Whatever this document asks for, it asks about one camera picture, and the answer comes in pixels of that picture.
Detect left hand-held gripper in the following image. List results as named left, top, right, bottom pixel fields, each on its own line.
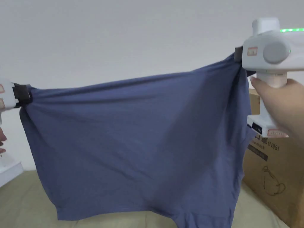
left=0, top=78, right=33, bottom=189

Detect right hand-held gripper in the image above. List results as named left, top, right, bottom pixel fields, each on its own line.
left=235, top=17, right=304, bottom=138

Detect dark blue shirt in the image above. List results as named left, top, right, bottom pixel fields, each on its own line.
left=20, top=53, right=257, bottom=228

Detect person's left hand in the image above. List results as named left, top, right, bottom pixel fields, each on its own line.
left=0, top=128, right=7, bottom=154

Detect person's right hand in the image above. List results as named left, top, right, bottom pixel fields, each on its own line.
left=250, top=76, right=304, bottom=138

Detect bed with beige sheet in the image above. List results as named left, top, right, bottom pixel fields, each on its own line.
left=0, top=170, right=291, bottom=228

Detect brown cardboard carton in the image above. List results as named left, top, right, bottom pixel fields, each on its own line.
left=242, top=88, right=304, bottom=228

